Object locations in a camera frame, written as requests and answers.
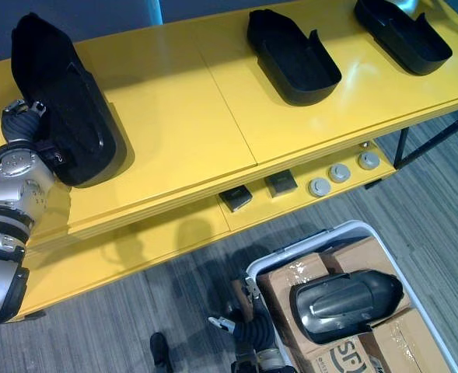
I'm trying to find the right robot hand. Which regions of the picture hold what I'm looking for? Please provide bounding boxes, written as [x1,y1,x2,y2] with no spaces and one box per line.
[207,276,281,353]

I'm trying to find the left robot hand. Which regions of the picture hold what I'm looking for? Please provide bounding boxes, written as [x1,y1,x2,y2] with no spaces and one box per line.
[0,99,55,148]

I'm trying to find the yellow shelf unit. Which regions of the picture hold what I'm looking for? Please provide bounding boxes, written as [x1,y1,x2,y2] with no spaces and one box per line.
[0,0,458,324]

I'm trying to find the plain brown cardboard box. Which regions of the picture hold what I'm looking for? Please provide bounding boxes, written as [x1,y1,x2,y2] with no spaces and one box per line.
[257,252,330,354]
[321,235,413,312]

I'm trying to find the glossy black plastic housing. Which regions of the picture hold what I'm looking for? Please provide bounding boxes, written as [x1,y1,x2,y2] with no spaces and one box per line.
[289,270,404,345]

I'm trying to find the dark robot foot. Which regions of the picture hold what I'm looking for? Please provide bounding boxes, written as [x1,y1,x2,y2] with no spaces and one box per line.
[149,332,171,373]

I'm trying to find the small black square part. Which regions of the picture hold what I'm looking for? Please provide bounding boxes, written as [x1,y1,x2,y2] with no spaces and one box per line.
[264,173,299,198]
[218,186,254,213]

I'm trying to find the white plastic bin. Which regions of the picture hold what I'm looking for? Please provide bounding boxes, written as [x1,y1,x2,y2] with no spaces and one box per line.
[246,220,458,373]

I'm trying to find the printed brown cardboard box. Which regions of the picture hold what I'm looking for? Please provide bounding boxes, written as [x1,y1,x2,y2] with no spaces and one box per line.
[301,305,452,373]

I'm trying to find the grey round cap part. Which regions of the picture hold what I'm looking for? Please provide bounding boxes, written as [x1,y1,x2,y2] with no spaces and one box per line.
[357,151,380,170]
[327,163,351,183]
[307,177,332,198]

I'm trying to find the black metal shelf frame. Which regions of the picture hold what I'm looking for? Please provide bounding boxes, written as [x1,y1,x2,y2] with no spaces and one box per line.
[364,105,458,190]

